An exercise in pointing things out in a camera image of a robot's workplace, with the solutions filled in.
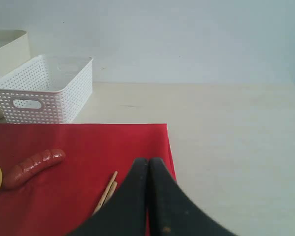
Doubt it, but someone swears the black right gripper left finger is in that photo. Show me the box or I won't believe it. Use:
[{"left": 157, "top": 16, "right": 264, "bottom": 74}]
[{"left": 68, "top": 158, "right": 148, "bottom": 236}]

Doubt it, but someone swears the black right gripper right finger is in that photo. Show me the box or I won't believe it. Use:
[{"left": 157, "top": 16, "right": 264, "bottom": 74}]
[{"left": 147, "top": 158, "right": 234, "bottom": 236}]

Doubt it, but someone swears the wooden chopstick outer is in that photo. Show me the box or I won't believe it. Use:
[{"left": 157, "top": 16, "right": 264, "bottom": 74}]
[{"left": 92, "top": 183, "right": 118, "bottom": 215}]

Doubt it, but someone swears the red tablecloth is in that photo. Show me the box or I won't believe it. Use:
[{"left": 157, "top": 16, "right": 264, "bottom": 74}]
[{"left": 0, "top": 124, "right": 175, "bottom": 236}]

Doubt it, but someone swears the white perforated basket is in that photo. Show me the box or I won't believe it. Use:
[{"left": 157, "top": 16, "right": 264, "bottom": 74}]
[{"left": 0, "top": 55, "right": 93, "bottom": 124}]

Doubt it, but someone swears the cream plastic bin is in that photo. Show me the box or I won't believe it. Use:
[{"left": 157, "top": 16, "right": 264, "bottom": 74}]
[{"left": 0, "top": 29, "right": 30, "bottom": 78}]

